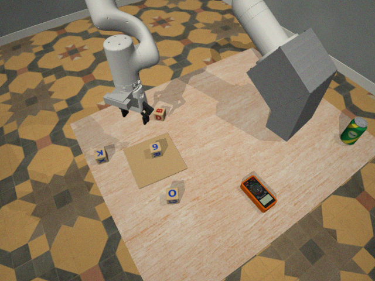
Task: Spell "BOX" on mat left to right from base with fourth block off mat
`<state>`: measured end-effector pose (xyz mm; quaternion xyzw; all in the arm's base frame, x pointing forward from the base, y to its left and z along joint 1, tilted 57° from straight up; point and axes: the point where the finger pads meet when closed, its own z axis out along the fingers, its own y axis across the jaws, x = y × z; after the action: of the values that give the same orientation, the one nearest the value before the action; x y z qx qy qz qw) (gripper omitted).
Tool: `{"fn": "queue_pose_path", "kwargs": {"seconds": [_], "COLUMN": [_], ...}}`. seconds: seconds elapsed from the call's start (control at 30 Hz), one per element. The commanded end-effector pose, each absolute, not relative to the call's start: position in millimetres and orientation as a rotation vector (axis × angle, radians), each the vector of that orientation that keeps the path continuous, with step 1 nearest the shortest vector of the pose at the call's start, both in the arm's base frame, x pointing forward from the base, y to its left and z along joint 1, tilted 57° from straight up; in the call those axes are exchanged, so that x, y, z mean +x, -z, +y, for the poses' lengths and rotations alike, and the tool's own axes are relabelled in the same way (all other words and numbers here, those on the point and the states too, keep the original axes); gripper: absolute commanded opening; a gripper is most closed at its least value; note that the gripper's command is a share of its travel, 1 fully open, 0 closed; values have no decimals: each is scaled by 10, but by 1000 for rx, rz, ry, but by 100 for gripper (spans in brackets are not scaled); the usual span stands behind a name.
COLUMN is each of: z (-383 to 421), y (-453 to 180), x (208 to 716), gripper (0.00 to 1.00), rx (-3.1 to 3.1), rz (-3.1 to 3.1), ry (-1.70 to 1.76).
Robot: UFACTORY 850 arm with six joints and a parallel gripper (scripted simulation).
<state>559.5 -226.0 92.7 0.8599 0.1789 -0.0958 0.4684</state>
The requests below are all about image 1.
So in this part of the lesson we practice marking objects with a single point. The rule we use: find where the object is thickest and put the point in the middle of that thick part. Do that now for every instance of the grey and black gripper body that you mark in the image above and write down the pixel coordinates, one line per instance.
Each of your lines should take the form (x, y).
(136, 100)

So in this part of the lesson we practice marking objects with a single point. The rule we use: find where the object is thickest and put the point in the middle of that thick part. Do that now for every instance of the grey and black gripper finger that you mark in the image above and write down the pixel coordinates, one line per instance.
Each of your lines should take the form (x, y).
(148, 109)
(124, 112)

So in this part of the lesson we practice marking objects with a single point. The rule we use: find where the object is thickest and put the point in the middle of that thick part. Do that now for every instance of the orange digital multimeter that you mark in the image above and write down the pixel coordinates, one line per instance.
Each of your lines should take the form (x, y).
(258, 194)

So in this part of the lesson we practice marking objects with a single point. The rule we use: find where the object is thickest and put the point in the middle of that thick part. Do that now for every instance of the green drink can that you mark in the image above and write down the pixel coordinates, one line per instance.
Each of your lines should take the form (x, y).
(354, 130)

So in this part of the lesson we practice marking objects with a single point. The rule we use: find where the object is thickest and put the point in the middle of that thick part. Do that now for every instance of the tan mat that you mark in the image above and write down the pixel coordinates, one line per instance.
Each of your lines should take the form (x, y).
(148, 170)

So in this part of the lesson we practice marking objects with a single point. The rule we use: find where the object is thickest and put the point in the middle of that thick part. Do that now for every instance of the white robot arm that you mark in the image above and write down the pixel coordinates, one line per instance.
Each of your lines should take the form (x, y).
(125, 59)

